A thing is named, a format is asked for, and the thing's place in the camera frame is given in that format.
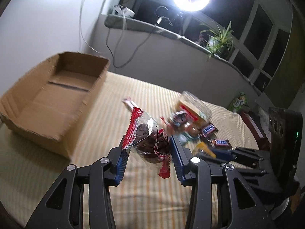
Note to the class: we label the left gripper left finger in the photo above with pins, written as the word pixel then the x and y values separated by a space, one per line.
pixel 62 205

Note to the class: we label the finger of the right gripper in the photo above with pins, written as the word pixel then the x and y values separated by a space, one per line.
pixel 223 155
pixel 212 161

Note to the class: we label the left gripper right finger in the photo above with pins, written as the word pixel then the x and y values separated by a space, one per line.
pixel 239 206

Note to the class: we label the Snickers bar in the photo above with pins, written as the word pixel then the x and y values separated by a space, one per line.
pixel 208 130
pixel 221 144

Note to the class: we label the yellow candy packet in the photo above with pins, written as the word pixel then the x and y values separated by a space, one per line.
pixel 202 148

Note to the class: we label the red clear dried fruit bag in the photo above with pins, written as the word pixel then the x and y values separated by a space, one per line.
pixel 148 139

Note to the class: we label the striped beige mattress cover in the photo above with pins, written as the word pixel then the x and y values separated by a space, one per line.
pixel 142 200

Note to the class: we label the clear plastic snack bag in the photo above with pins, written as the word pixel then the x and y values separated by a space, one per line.
pixel 196 107

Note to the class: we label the green snack bag on floor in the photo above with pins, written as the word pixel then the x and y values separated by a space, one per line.
pixel 238 103

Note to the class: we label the brown cardboard box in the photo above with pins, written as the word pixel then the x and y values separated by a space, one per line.
pixel 50 104

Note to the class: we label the green spider plant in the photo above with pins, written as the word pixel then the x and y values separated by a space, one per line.
pixel 220 41

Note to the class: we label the grey stone window sill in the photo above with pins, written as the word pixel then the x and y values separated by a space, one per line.
pixel 116 22

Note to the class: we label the white power strip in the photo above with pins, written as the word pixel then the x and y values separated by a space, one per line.
pixel 123 11

